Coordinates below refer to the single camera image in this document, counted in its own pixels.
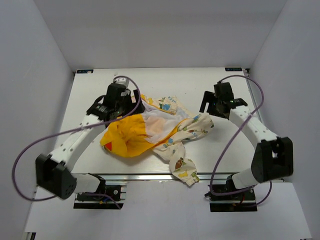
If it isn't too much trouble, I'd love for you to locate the yellow cream dinosaur print jacket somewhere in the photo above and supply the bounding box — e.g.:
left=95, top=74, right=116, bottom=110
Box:
left=100, top=95, right=214, bottom=187

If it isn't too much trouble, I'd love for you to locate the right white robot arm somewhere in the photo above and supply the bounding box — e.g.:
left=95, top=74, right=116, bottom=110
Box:
left=200, top=81, right=294, bottom=200

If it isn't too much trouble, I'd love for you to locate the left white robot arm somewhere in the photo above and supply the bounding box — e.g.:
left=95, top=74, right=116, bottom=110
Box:
left=35, top=82, right=145, bottom=200

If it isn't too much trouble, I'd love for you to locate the right blue table label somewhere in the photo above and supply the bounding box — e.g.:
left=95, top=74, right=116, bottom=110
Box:
left=224, top=67, right=243, bottom=72

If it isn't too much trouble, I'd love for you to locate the blue table label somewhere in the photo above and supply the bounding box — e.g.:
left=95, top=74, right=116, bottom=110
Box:
left=76, top=69, right=94, bottom=74
left=224, top=67, right=243, bottom=72

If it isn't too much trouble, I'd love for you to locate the left blue table label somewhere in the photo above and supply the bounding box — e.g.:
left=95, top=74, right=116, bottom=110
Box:
left=76, top=69, right=94, bottom=74

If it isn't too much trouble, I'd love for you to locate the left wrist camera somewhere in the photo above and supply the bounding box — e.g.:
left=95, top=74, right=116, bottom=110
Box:
left=111, top=77, right=130, bottom=92

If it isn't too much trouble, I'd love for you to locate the aluminium table front rail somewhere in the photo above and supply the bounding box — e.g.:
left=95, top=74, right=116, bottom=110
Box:
left=94, top=173, right=231, bottom=181

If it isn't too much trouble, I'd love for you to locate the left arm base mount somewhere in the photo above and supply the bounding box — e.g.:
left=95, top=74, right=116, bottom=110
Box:
left=73, top=180, right=127, bottom=210

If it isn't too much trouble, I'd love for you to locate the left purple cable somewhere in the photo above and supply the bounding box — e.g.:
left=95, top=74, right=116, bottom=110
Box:
left=11, top=75, right=142, bottom=210

